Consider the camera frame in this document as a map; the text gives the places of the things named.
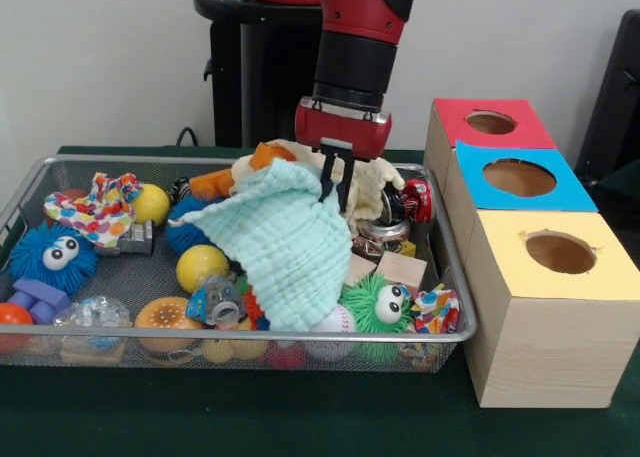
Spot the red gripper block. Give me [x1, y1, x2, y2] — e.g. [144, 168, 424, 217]
[294, 95, 394, 213]

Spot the cream muslin cloth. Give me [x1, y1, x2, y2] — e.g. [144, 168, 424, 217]
[231, 139, 407, 233]

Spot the light blue muslin cloth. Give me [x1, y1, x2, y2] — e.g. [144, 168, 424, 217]
[168, 157, 354, 332]

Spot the shallow metal mesh bin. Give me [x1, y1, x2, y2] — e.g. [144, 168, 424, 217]
[0, 155, 478, 374]

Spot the wooden box with three holes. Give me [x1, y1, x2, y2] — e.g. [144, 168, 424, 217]
[423, 96, 640, 409]

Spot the green fuzzy googly-eyed toy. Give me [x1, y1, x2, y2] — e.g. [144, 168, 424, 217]
[339, 274, 415, 334]

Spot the large yellow ball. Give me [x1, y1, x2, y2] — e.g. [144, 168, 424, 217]
[175, 245, 231, 294]

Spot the small yellow ball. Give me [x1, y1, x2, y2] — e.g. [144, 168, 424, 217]
[132, 183, 171, 227]

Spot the toy hamburger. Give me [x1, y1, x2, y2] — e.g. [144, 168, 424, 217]
[134, 296, 206, 351]

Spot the black upright panel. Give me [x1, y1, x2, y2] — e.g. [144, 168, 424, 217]
[574, 9, 640, 178]

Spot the blue fuzzy googly-eyed toy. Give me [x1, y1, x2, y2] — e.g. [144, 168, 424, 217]
[9, 223, 100, 296]

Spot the purple plastic toy brick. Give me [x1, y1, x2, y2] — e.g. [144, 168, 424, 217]
[7, 278, 72, 325]

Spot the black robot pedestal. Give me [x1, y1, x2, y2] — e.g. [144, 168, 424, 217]
[193, 0, 324, 151]

